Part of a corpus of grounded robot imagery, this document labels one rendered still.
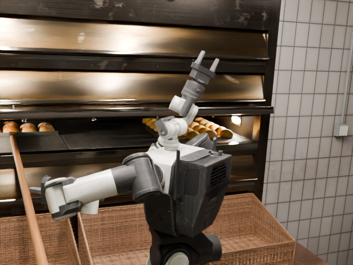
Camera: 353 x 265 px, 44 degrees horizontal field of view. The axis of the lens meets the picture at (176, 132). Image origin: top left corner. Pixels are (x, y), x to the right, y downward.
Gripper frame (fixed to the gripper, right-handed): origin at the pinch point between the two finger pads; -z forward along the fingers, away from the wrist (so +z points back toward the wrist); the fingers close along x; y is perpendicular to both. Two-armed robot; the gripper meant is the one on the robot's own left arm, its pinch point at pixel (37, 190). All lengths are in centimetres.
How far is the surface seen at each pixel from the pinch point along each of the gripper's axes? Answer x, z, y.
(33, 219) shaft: -1.5, 14.6, -28.4
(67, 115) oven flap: -22, -10, 48
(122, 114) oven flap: -22, 14, 63
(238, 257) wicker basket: 51, 80, 65
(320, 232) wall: 71, 134, 162
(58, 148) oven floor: 1, -25, 67
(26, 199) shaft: -1.4, 3.2, -13.3
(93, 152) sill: 2, -4, 69
